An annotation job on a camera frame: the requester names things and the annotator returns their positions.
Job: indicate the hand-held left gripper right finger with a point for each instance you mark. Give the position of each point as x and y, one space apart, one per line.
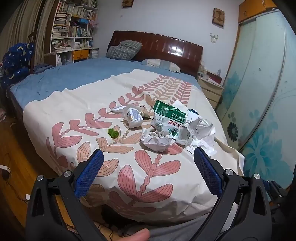
207 171

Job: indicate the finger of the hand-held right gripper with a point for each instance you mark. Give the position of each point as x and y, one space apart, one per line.
277 192

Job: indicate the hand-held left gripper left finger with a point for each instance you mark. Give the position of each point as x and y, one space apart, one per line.
92 171

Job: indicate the large white paper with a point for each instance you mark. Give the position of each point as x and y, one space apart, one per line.
201 125

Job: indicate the small white paper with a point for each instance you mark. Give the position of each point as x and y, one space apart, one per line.
157 141

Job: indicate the small white carton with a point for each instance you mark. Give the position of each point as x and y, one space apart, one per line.
134 118

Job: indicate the white tissue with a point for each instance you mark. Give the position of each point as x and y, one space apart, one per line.
120 109

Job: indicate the green white plastic packaging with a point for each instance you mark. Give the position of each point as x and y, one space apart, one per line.
166 115

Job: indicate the dark tea bag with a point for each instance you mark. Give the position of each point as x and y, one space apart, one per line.
145 117

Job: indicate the person's left hand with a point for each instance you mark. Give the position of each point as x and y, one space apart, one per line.
138 235

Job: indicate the cream leaf-print cloth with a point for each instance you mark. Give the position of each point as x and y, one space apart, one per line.
161 185

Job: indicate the small blue item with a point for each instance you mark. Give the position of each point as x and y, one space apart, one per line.
193 111

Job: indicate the person's grey clothing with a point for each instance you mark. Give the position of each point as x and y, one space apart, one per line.
180 229

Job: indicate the white power adapter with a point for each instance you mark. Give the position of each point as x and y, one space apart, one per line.
27 197

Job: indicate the light wooden nightstand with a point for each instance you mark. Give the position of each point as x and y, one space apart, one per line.
211 92

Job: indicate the white charger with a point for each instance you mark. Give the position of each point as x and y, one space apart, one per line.
5 168

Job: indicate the red box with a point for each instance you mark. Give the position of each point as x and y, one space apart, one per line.
215 78

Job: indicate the floral sliding wardrobe door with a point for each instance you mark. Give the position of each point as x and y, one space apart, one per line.
266 92

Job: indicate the folded grey-blue clothing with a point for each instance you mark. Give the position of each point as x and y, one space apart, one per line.
42 68

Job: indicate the white pillow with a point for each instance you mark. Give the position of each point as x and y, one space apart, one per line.
159 63

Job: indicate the grey plaid pillow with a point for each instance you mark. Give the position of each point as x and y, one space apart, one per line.
122 51

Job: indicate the dark wooden headboard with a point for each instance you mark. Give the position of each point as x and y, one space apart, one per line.
161 46

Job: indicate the blue star-print garment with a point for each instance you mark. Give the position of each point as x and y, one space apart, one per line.
16 60

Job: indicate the white bookshelf with books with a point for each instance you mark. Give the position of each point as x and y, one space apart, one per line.
62 27

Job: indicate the beige curtain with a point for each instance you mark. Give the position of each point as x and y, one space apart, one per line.
23 23

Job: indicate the orange overhead cabinet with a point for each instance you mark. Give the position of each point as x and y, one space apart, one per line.
247 10

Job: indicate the deer antler wall hook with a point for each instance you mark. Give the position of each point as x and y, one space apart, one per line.
214 38

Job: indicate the square wooden wall decor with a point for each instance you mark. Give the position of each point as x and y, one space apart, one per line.
126 2
219 17

